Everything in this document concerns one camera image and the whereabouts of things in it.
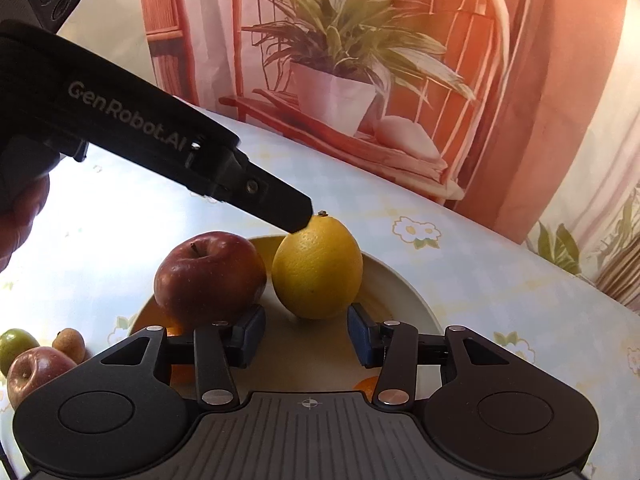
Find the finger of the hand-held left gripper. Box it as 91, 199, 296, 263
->
220, 149, 313, 234

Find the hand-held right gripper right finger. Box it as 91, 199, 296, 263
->
346, 303, 506, 408

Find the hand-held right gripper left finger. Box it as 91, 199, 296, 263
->
100, 305, 267, 408

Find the cream round plate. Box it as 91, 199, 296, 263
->
129, 235, 444, 401

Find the red apple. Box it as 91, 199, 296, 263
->
154, 231, 267, 329
6, 346, 79, 411

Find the yellow lemon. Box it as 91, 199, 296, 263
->
271, 210, 364, 321

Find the green round fruit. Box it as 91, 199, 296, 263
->
0, 328, 41, 378

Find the person's left hand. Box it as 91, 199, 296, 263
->
0, 175, 51, 272

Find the small brown fruit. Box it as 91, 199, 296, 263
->
52, 328, 87, 364

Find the printed wall backdrop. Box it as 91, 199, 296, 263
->
135, 0, 640, 307

